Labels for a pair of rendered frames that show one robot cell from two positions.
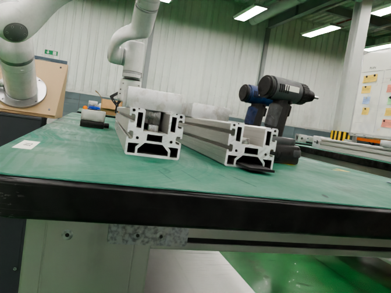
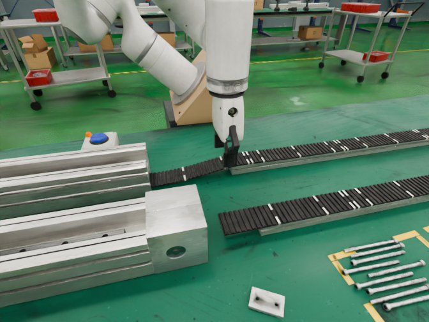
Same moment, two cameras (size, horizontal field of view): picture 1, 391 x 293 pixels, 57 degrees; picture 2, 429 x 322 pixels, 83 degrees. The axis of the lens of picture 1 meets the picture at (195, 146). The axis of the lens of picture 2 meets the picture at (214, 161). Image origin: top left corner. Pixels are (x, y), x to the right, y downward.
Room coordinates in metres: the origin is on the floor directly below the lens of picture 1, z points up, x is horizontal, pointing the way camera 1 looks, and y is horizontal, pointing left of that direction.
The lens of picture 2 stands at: (1.59, -0.17, 1.17)
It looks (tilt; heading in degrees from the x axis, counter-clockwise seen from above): 36 degrees down; 91
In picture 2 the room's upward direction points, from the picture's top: straight up
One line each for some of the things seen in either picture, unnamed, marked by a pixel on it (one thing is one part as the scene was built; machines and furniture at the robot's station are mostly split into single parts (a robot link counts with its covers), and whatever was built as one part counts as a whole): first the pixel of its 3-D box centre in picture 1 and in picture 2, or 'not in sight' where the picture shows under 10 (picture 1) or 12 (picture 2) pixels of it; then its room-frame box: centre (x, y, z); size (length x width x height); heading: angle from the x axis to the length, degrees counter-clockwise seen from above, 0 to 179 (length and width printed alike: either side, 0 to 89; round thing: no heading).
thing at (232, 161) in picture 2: not in sight; (232, 157); (1.62, 0.27, 0.86); 0.03 x 0.03 x 0.07; 15
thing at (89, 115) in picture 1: (95, 118); (101, 151); (1.28, 0.36, 0.81); 0.10 x 0.08 x 0.06; 105
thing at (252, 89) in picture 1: (263, 121); not in sight; (1.23, -0.22, 0.89); 0.20 x 0.08 x 0.22; 114
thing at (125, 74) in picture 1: (132, 75); (227, 82); (1.61, 0.32, 1.01); 0.09 x 0.08 x 0.03; 105
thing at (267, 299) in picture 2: not in sight; (266, 302); (1.67, 0.00, 0.78); 0.05 x 0.03 x 0.01; 164
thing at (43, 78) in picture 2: not in sight; (57, 55); (-0.31, 2.84, 0.50); 1.03 x 0.55 x 1.01; 29
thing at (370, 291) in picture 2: not in sight; (396, 285); (1.88, 0.03, 0.78); 0.11 x 0.01 x 0.01; 12
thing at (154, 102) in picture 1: (149, 107); not in sight; (0.80, 0.11, 0.87); 0.16 x 0.11 x 0.07; 15
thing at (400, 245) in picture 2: not in sight; (376, 250); (1.88, 0.09, 0.78); 0.11 x 0.01 x 0.01; 13
